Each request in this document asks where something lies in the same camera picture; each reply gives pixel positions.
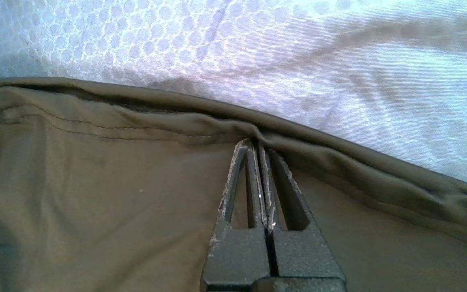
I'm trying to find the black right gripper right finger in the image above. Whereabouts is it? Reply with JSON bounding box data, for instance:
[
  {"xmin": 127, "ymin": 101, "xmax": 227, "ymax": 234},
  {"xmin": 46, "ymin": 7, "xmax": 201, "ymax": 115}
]
[{"xmin": 258, "ymin": 140, "xmax": 347, "ymax": 292}]

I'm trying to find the black printed t-shirt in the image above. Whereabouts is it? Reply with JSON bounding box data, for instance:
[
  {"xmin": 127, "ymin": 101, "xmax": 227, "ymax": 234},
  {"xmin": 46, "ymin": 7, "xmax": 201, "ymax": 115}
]
[{"xmin": 0, "ymin": 77, "xmax": 467, "ymax": 292}]

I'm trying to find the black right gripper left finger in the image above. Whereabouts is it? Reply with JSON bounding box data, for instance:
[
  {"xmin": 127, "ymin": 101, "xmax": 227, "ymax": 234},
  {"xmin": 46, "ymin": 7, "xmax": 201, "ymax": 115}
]
[{"xmin": 200, "ymin": 138, "xmax": 276, "ymax": 292}]

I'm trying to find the bed with blue sheet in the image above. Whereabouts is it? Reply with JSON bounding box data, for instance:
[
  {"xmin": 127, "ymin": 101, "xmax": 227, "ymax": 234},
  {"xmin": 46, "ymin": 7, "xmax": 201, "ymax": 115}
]
[{"xmin": 0, "ymin": 0, "xmax": 467, "ymax": 191}]

